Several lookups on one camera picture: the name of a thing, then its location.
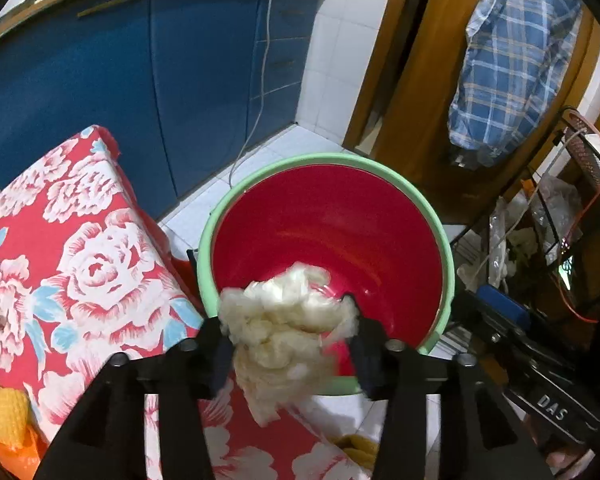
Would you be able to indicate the orange mesh bag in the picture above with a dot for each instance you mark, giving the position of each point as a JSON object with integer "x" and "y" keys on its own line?
{"x": 15, "y": 460}

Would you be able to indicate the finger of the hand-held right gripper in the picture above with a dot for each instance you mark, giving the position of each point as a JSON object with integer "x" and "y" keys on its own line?
{"x": 502, "y": 305}

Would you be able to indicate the red basin with green rim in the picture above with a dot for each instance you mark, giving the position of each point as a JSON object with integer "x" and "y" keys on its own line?
{"x": 340, "y": 220}

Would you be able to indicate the blue plaid shirt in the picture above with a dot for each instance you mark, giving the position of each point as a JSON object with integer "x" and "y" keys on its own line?
{"x": 515, "y": 60}

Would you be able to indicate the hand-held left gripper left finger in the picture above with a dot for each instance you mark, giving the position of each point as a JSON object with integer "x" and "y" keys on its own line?
{"x": 223, "y": 362}

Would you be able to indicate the blue kitchen cabinet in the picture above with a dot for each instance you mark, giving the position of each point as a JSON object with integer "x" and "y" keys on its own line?
{"x": 130, "y": 75}

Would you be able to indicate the clear plastic bag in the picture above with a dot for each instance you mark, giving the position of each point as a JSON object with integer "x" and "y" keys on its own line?
{"x": 557, "y": 205}

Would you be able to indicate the red floral tablecloth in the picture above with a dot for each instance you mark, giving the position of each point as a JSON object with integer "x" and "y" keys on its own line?
{"x": 90, "y": 260}

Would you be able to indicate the white plastic bag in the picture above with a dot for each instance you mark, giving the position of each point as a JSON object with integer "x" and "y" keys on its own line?
{"x": 280, "y": 330}

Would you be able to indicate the yellow cloth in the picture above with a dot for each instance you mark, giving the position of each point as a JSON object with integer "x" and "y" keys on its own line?
{"x": 357, "y": 449}

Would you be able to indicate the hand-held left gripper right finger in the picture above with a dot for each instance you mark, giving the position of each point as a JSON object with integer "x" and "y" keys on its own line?
{"x": 364, "y": 360}

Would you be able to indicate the wooden door frame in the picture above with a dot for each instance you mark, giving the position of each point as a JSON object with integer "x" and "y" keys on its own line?
{"x": 410, "y": 75}

